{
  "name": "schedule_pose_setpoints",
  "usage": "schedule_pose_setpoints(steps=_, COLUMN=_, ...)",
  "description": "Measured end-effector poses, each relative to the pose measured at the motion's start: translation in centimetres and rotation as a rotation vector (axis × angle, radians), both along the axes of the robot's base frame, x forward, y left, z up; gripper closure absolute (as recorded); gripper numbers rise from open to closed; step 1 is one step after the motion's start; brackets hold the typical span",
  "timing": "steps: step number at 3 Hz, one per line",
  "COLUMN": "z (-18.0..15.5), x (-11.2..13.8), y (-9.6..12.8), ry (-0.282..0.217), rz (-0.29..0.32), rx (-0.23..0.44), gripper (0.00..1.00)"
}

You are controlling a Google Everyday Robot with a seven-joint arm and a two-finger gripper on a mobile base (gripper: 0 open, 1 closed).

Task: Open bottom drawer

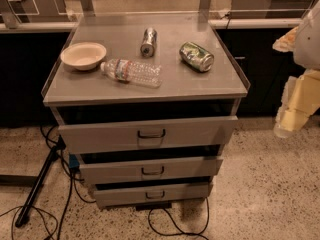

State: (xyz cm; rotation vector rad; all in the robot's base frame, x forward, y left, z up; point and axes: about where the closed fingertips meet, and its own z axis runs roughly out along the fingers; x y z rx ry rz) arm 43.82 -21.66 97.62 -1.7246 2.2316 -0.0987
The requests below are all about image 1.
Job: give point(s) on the clear plastic water bottle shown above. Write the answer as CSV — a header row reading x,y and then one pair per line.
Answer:
x,y
132,72

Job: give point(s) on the green soda can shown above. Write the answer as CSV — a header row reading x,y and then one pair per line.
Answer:
x,y
196,56

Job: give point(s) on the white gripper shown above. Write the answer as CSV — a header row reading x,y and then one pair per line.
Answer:
x,y
308,45

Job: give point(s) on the grey drawer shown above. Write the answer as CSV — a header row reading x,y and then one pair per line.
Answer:
x,y
147,170
151,194
150,134

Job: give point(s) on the grey bottom drawer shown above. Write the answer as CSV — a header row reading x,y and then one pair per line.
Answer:
x,y
151,194

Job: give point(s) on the clear acrylic barrier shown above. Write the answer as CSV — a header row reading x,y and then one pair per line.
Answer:
x,y
57,15

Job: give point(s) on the silver slim can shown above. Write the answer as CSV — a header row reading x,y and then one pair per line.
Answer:
x,y
149,42

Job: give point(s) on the white bowl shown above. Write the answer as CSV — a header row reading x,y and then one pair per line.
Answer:
x,y
83,56

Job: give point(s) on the grey top drawer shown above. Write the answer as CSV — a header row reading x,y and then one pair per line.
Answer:
x,y
150,134

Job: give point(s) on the background grey cabinet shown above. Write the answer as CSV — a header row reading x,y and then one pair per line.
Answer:
x,y
265,9

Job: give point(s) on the grey drawer cabinet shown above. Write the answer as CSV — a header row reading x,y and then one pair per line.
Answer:
x,y
92,97

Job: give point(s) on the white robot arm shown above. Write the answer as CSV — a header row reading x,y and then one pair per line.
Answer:
x,y
307,42

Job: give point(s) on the grey middle drawer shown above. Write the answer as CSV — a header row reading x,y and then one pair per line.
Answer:
x,y
147,170

